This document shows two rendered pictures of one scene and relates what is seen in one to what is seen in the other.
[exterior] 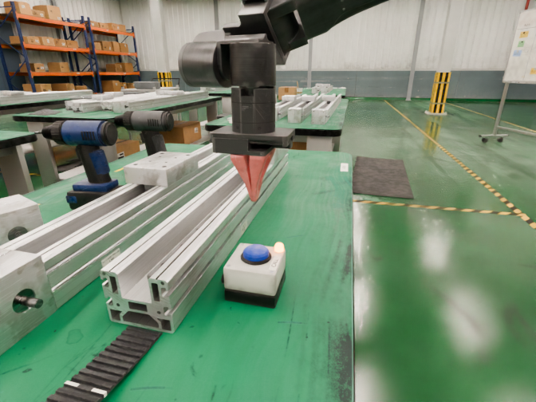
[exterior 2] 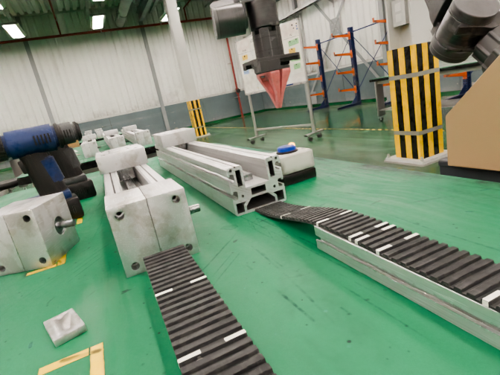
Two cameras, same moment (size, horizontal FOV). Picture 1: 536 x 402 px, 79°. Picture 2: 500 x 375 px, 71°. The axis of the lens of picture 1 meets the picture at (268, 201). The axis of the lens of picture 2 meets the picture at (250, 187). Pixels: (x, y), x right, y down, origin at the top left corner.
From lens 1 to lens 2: 0.55 m
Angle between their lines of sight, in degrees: 34
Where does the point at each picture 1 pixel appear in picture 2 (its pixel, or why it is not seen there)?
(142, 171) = (118, 155)
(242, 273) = (292, 156)
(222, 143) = (264, 64)
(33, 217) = (63, 206)
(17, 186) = not seen: outside the picture
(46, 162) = not seen: outside the picture
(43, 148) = not seen: outside the picture
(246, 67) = (270, 12)
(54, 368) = (251, 232)
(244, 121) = (274, 47)
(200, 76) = (234, 26)
